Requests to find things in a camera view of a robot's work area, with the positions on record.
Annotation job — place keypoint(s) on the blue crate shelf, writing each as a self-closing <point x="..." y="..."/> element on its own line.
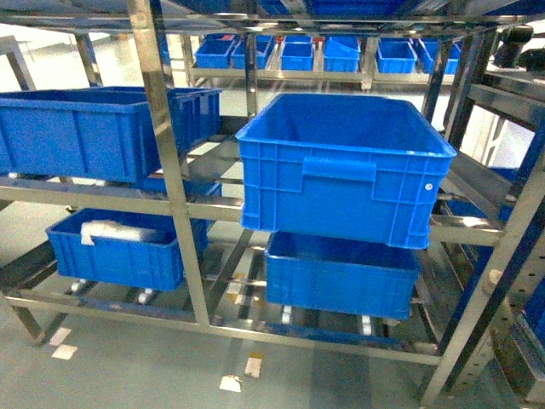
<point x="122" y="248"/>
<point x="103" y="133"/>

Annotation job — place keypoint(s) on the blue crate under front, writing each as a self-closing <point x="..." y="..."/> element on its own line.
<point x="340" y="275"/>

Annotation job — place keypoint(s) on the blue crate lower left shelf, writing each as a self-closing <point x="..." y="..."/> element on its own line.
<point x="122" y="248"/>

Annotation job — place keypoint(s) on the steel shelf rack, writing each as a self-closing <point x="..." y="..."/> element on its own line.
<point x="479" y="326"/>

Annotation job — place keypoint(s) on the large blue crate front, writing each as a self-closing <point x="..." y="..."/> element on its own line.
<point x="358" y="167"/>

